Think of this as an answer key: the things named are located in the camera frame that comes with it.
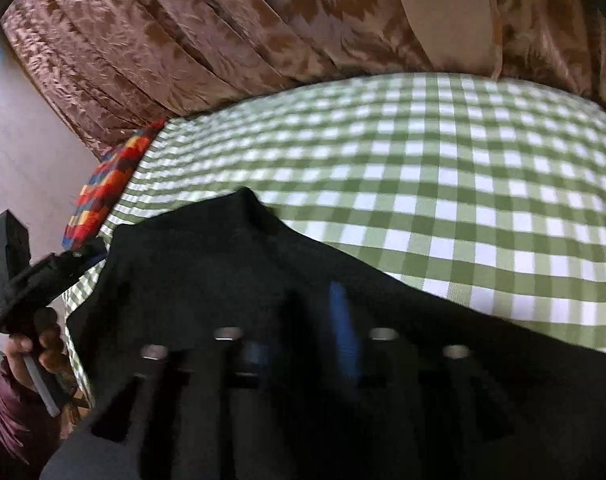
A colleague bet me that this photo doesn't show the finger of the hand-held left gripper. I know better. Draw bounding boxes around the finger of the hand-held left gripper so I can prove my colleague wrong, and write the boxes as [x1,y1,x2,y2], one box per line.
[43,237,108,286]

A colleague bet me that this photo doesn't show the person's left forearm maroon sleeve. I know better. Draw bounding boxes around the person's left forearm maroon sleeve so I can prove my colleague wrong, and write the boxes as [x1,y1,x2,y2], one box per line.
[0,360,66,468]

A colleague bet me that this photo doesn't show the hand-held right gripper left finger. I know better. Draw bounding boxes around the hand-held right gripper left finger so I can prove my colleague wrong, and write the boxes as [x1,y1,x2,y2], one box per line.
[43,327,285,480]

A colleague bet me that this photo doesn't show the brown floral curtain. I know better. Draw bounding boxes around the brown floral curtain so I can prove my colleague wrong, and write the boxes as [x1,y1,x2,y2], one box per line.
[0,0,606,158]

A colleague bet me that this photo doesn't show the black pants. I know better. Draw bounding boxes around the black pants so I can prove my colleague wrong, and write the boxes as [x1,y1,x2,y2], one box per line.
[40,186,606,480]

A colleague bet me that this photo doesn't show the colourful patterned cloth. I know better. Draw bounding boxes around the colourful patterned cloth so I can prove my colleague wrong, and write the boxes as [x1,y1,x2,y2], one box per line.
[62,119,166,252]

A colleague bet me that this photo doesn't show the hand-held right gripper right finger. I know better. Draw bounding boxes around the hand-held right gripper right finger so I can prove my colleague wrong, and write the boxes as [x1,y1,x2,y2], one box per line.
[329,281,530,480]

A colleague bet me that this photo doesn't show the plain beige curtain panel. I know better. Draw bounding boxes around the plain beige curtain panel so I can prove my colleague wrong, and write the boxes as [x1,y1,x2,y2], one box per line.
[383,0,501,80]

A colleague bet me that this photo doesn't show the person's left hand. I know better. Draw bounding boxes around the person's left hand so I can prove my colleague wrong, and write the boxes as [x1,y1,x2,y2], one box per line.
[5,321,77,401]

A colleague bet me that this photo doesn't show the green checkered bed sheet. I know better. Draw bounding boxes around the green checkered bed sheet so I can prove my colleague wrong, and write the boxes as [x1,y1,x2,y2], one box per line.
[63,72,606,406]

